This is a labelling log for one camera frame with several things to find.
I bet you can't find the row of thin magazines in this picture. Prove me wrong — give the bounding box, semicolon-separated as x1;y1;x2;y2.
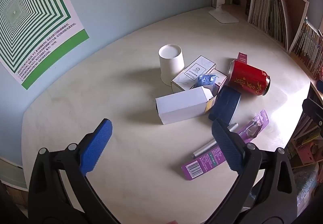
248;0;289;49

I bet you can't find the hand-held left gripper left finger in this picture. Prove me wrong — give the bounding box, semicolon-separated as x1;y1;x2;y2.
28;118;119;224

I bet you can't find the small pale pink box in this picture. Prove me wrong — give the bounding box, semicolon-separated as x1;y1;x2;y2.
207;69;228;95

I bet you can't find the red drink can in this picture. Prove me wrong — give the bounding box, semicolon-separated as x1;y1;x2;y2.
227;60;271;96

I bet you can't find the white paper cup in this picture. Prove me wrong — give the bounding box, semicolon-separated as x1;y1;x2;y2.
158;44;185;86

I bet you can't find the silver tube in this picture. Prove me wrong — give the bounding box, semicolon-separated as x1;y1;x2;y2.
192;122;239;159

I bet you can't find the grey floral printed blanket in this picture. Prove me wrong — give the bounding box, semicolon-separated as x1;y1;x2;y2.
293;163;321;217

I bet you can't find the dark blue flat case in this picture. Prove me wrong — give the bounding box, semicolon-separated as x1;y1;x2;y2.
208;86;241;126

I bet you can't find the row of colourful books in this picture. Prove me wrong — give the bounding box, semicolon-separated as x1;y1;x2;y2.
291;18;323;80

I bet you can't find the wooden bookshelf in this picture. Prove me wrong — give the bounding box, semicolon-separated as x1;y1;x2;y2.
211;0;323;184

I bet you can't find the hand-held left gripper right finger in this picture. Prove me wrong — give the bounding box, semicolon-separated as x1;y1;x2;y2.
202;118;298;224

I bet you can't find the green striped wall poster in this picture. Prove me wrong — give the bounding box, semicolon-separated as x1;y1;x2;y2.
0;0;90;90

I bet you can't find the stack of colourful books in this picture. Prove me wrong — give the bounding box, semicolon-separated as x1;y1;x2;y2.
285;110;323;169

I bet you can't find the purple toothbrush package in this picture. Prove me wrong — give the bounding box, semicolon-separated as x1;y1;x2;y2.
181;109;270;181

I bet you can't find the plain white carton box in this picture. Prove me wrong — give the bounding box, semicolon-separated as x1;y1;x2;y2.
155;86;217;125

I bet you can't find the pale cabinet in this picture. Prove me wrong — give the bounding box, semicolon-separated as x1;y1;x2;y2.
0;158;28;204

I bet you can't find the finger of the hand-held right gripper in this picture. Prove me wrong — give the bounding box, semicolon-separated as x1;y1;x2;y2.
302;98;323;136

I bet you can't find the clear bag of blue cloth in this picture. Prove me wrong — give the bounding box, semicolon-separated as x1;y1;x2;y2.
194;74;219;93

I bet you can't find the white floral printed box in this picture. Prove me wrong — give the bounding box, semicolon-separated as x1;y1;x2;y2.
170;55;217;93

